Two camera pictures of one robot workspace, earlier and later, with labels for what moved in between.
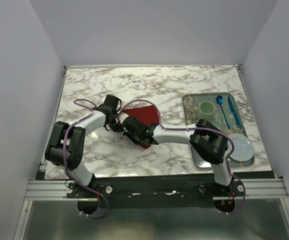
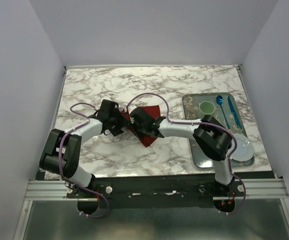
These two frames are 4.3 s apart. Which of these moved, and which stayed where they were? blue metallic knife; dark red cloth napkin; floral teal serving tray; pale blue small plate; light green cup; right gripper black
Moved: right gripper black; dark red cloth napkin
Stayed: floral teal serving tray; blue metallic knife; pale blue small plate; light green cup
